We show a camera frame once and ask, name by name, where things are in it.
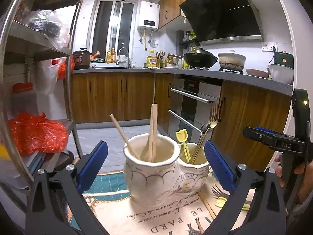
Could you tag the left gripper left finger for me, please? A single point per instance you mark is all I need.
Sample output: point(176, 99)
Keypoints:
point(56, 204)

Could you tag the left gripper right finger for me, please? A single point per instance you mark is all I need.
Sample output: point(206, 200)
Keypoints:
point(266, 214)

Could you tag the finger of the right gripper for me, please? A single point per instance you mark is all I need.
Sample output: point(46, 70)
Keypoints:
point(264, 130)

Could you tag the wooden chopstick four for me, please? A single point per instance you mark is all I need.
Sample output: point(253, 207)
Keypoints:
point(204, 200)

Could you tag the wooden chopstick one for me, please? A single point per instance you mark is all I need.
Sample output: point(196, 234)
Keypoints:
point(117, 126)

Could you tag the wooden chopstick two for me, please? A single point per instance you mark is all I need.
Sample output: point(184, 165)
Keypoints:
point(150, 145)

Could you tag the wooden chopstick three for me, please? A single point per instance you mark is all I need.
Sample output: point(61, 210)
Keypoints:
point(154, 131)

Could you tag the yellow plastic pick two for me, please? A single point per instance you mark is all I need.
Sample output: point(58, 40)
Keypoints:
point(220, 202)

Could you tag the kitchen faucet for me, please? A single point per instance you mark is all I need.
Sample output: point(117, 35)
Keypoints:
point(123, 57)

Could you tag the white bowl on counter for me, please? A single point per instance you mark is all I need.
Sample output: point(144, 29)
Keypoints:
point(281, 73)

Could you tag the printed horse place mat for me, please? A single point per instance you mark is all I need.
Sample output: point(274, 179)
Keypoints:
point(110, 201)

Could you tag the red plastic bag low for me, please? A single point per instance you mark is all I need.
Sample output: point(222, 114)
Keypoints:
point(32, 133)

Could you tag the white cooking pot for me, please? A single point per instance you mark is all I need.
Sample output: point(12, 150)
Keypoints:
point(231, 61)

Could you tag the built-in oven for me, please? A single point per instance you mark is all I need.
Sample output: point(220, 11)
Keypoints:
point(191, 99)

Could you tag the metal storage rack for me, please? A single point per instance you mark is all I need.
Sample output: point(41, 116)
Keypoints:
point(36, 65)

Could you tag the white ceramic double utensil holder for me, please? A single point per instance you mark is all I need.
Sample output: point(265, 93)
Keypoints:
point(152, 183)

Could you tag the black wok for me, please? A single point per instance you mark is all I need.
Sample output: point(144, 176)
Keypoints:
point(200, 58)

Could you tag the white plastic bag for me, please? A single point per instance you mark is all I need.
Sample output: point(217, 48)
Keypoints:
point(46, 77)

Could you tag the red hanging bag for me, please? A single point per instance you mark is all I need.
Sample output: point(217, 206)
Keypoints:
point(61, 63)

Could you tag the black range hood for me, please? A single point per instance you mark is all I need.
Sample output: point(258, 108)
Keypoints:
point(215, 21)

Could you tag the dark electric cooker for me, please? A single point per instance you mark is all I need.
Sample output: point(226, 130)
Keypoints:
point(81, 59)

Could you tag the yellow oil bottle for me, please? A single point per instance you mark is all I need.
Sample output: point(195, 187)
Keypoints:
point(151, 61)

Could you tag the white water heater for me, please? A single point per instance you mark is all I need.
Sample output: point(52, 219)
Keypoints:
point(148, 16)

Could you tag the clear bag on shelf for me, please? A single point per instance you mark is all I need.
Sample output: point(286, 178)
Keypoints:
point(48, 23)

